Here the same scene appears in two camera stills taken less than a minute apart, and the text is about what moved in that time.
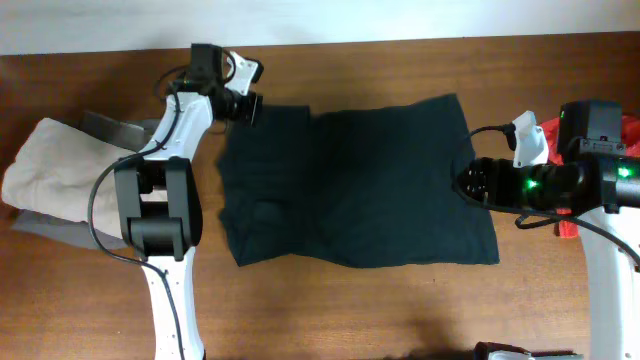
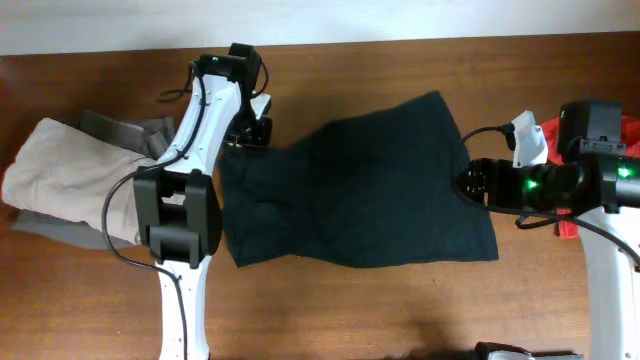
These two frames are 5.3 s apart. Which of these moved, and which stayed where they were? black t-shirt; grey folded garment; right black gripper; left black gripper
Moved: left black gripper
Stayed: black t-shirt; right black gripper; grey folded garment
